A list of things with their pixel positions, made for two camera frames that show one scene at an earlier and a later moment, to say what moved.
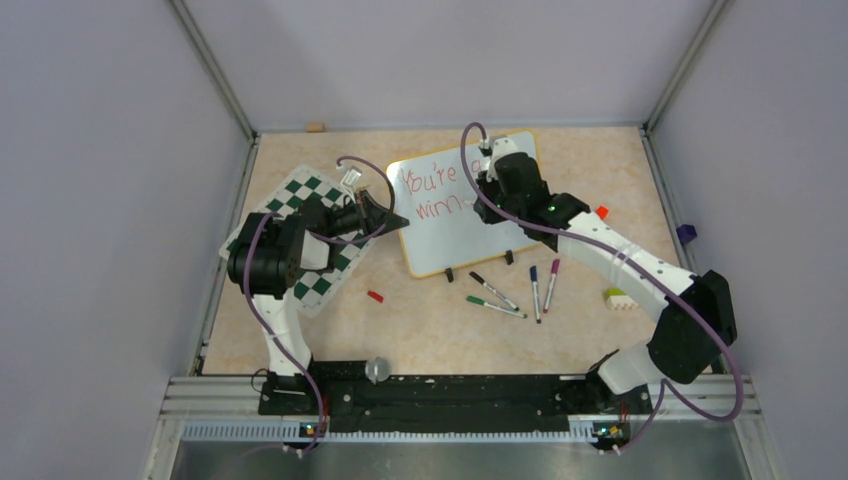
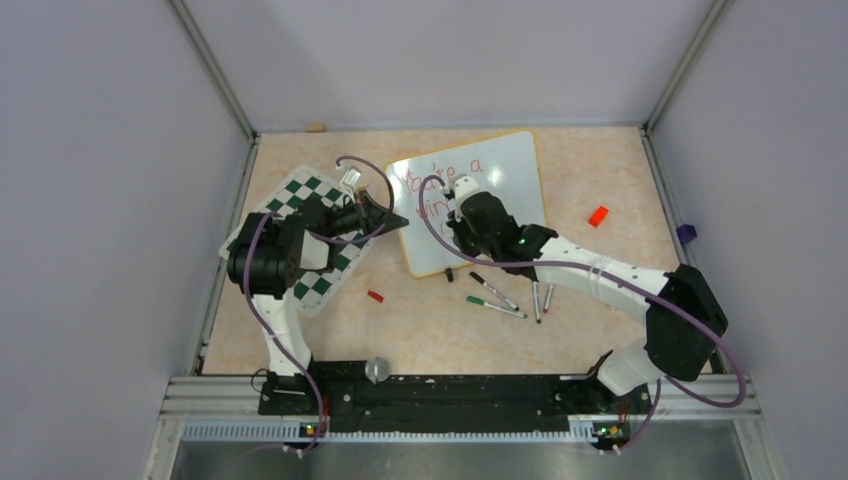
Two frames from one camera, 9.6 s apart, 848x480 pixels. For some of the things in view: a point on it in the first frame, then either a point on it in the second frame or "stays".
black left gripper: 368,212 stays
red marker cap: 375,296 stays
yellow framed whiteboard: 432,195 stays
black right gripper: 486,184 -> 458,223
